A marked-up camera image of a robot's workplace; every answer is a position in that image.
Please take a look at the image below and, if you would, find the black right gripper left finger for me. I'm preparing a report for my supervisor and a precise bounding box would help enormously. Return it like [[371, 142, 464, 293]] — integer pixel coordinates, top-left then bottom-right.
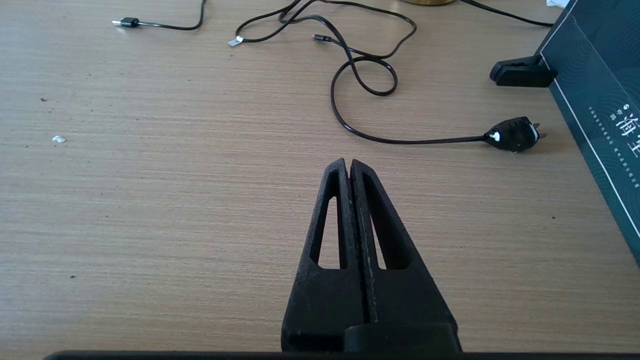
[[281, 158, 369, 353]]

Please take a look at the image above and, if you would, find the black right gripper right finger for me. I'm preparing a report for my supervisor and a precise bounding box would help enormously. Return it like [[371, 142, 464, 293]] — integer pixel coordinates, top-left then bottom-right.
[[350, 159, 457, 326]]

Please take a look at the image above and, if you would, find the black clip stand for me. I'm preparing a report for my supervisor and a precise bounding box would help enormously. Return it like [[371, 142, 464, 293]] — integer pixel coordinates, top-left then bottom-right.
[[489, 54, 558, 88]]

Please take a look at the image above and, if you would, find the dark teal printed box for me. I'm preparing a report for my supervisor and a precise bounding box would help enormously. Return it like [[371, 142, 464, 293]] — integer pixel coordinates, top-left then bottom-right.
[[537, 0, 640, 263]]

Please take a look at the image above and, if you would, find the black lamp cord with plug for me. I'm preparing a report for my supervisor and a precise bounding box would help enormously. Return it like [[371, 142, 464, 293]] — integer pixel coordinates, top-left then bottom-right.
[[227, 0, 555, 153]]

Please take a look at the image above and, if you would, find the black USB cable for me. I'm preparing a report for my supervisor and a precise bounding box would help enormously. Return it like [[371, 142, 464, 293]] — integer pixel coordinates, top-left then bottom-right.
[[112, 0, 418, 60]]

